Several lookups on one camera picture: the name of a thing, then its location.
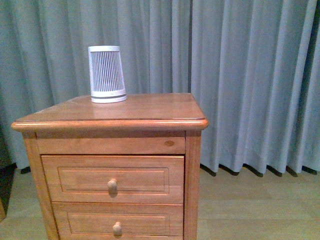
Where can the wooden drawer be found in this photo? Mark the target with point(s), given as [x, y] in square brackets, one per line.
[112, 221]
[129, 179]

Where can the wooden nightstand cabinet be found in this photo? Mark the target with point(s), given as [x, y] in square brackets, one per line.
[167, 124]

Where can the white cylindrical air purifier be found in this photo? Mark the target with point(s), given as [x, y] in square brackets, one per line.
[107, 84]

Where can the grey-green curtain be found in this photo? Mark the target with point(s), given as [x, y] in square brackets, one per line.
[252, 65]

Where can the wooden bed frame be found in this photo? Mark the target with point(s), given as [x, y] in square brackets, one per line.
[2, 211]

